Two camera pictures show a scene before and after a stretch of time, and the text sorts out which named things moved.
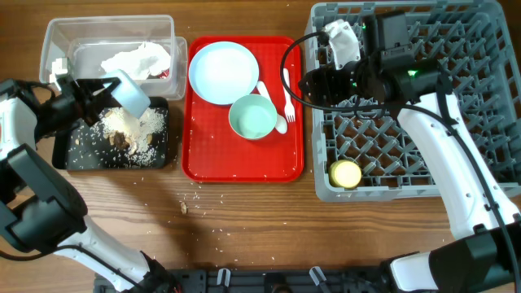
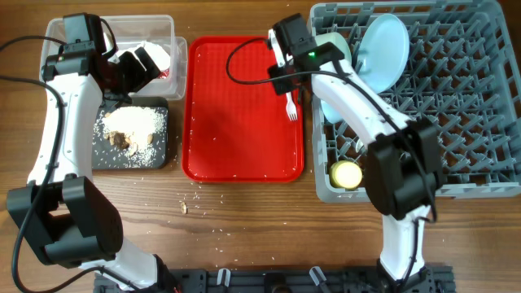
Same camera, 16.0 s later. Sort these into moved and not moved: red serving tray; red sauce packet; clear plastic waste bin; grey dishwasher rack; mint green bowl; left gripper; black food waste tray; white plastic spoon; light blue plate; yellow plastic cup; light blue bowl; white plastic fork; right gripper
Moved: light blue plate; white plastic spoon; right gripper; light blue bowl; left gripper; mint green bowl
Not moved: white plastic fork; black food waste tray; clear plastic waste bin; grey dishwasher rack; yellow plastic cup; red serving tray; red sauce packet
